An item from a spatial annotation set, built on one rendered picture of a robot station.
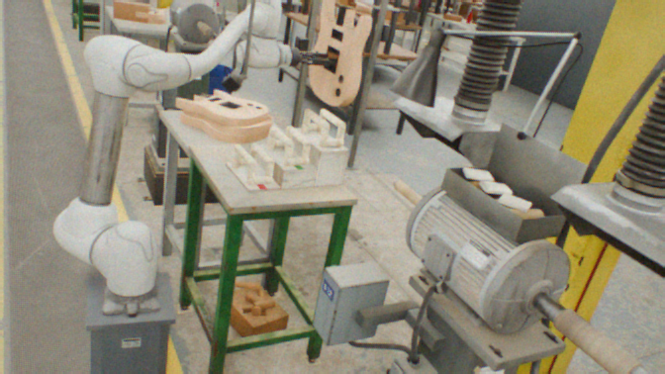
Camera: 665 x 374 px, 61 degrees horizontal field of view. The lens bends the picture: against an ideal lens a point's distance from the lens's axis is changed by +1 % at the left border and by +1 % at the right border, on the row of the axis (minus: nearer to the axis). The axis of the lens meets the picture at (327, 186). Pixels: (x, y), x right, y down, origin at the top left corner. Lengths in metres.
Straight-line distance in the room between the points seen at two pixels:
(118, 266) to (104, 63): 0.63
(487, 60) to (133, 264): 1.23
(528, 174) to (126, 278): 1.26
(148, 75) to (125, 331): 0.83
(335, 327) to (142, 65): 0.93
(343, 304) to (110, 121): 0.94
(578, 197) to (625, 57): 1.12
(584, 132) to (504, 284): 1.17
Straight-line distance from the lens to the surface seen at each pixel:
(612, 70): 2.36
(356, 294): 1.52
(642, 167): 1.28
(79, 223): 2.00
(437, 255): 1.46
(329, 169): 2.43
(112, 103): 1.90
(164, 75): 1.77
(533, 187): 1.50
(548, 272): 1.42
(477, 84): 1.61
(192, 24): 3.82
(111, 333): 2.00
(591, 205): 1.27
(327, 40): 2.45
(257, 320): 2.90
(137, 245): 1.88
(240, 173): 2.43
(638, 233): 1.22
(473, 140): 1.58
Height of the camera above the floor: 1.95
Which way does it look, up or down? 24 degrees down
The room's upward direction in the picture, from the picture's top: 11 degrees clockwise
